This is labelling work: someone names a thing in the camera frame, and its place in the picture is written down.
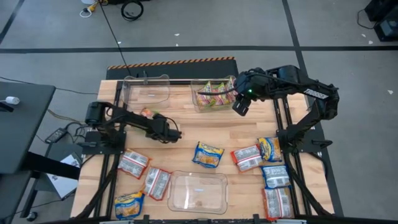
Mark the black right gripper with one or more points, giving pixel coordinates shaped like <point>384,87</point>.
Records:
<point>247,84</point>

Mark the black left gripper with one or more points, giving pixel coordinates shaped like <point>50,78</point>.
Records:
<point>169,133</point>

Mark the green Maruchan noodle pack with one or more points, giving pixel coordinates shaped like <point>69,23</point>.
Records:
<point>231,84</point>
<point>219,98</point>
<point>147,112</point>
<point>203,99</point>

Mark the blue Maruchan noodle pack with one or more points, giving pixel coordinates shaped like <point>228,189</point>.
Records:
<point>207,155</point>
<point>275,176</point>
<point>270,149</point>
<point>129,207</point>

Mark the orange Maruchan noodle pack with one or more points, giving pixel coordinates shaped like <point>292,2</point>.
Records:
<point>247,158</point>
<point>277,203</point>
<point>157,183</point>
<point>133,164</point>

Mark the clear plastic bin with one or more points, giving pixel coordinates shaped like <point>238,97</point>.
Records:
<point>194,93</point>
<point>197,193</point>
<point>146,93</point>

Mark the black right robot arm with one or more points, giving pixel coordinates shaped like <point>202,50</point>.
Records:
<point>292,84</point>

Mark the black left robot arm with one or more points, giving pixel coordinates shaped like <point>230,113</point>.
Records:
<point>136,119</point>

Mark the black hazard-striped floor mat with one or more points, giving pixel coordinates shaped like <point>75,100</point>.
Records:
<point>186,71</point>

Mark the black power adapter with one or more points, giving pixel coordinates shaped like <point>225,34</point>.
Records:
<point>56,135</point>

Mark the grey box with white label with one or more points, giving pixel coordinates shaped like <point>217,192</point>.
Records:
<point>62,186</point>

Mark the dark grey desk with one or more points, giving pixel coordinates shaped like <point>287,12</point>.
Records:
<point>21,130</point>

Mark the black equipment box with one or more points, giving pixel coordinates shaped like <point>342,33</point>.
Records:
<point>385,28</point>

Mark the black aluminium rig frame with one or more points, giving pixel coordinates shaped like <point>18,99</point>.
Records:
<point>183,82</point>

